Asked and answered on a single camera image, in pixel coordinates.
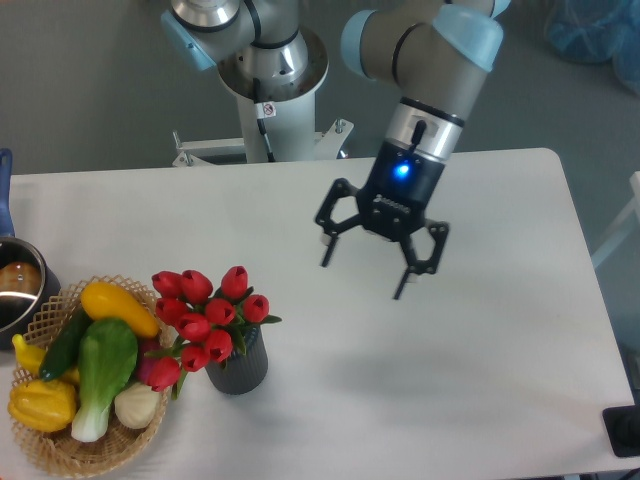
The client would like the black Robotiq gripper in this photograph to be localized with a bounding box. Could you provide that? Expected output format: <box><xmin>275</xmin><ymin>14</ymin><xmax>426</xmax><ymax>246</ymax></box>
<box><xmin>314</xmin><ymin>141</ymin><xmax>449</xmax><ymax>300</ymax></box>

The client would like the red tulip bouquet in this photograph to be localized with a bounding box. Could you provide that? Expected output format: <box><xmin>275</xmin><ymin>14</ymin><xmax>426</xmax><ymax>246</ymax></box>
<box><xmin>146</xmin><ymin>266</ymin><xmax>281</xmax><ymax>399</ymax></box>

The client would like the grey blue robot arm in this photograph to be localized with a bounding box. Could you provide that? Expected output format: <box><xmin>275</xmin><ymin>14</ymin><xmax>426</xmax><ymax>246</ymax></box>
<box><xmin>161</xmin><ymin>1</ymin><xmax>506</xmax><ymax>279</ymax></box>

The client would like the dark grey ribbed vase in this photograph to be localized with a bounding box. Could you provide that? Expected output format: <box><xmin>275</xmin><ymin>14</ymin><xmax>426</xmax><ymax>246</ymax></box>
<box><xmin>206</xmin><ymin>327</ymin><xmax>269</xmax><ymax>395</ymax></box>

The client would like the blue plastic bag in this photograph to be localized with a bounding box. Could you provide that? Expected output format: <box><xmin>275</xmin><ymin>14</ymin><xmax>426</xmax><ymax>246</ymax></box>
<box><xmin>544</xmin><ymin>1</ymin><xmax>639</xmax><ymax>94</ymax></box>

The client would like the red radish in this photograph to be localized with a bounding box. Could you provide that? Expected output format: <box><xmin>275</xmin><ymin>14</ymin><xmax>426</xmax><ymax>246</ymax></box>
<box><xmin>135</xmin><ymin>339</ymin><xmax>161</xmax><ymax>384</ymax></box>

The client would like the yellow squash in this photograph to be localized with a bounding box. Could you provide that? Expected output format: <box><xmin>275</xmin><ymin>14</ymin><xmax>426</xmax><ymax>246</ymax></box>
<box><xmin>80</xmin><ymin>281</ymin><xmax>160</xmax><ymax>339</ymax></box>

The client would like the black device at edge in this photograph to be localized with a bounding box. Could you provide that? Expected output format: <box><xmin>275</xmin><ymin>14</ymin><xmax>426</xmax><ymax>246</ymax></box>
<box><xmin>602</xmin><ymin>405</ymin><xmax>639</xmax><ymax>458</ymax></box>

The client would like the green bok choy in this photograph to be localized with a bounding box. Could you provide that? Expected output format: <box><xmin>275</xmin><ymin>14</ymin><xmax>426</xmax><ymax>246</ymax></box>
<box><xmin>71</xmin><ymin>318</ymin><xmax>138</xmax><ymax>443</ymax></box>

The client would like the green cucumber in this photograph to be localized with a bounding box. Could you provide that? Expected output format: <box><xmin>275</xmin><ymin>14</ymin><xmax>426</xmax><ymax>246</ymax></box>
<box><xmin>38</xmin><ymin>307</ymin><xmax>93</xmax><ymax>381</ymax></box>

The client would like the small yellow gourd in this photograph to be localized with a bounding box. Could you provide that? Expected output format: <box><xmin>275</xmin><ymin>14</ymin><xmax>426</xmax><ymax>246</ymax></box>
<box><xmin>12</xmin><ymin>334</ymin><xmax>80</xmax><ymax>386</ymax></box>

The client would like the yellow bell pepper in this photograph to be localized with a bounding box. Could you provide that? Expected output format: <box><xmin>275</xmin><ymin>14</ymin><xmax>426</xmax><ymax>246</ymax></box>
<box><xmin>7</xmin><ymin>380</ymin><xmax>77</xmax><ymax>433</ymax></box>

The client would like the woven wicker basket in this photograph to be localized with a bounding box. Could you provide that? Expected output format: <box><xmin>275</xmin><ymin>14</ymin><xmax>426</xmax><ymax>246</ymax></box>
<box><xmin>10</xmin><ymin>275</ymin><xmax>171</xmax><ymax>478</ymax></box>

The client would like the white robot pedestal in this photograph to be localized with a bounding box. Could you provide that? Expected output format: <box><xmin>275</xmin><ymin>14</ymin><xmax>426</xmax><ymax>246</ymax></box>
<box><xmin>173</xmin><ymin>26</ymin><xmax>354</xmax><ymax>167</ymax></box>

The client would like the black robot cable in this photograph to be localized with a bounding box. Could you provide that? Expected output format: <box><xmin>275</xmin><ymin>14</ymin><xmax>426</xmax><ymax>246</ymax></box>
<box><xmin>252</xmin><ymin>77</ymin><xmax>277</xmax><ymax>164</ymax></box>

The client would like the white frame at right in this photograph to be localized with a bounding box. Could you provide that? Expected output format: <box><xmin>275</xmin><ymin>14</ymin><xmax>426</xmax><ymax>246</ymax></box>
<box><xmin>591</xmin><ymin>171</ymin><xmax>639</xmax><ymax>269</ymax></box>

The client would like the blue handled saucepan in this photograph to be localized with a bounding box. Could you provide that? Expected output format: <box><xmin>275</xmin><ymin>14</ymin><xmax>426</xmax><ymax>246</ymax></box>
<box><xmin>1</xmin><ymin>148</ymin><xmax>60</xmax><ymax>351</ymax></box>

